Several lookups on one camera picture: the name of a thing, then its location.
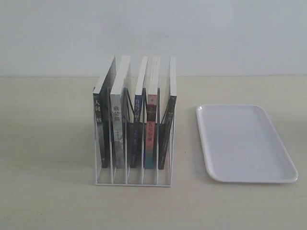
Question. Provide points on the blue cover moon book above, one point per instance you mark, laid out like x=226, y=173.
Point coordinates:
x=138, y=98

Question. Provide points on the red teal spine book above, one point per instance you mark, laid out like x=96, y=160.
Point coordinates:
x=151, y=109

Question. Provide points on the dark brown book rightmost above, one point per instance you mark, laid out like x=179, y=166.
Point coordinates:
x=169, y=112

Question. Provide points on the grey white spine book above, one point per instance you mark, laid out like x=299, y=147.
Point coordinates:
x=116, y=96

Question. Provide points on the white wire book rack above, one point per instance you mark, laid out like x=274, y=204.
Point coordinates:
x=107, y=174

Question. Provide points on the white plastic tray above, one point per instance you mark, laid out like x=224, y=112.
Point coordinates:
x=241, y=145

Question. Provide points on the black spine book leftmost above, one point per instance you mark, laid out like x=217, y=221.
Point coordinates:
x=101, y=110

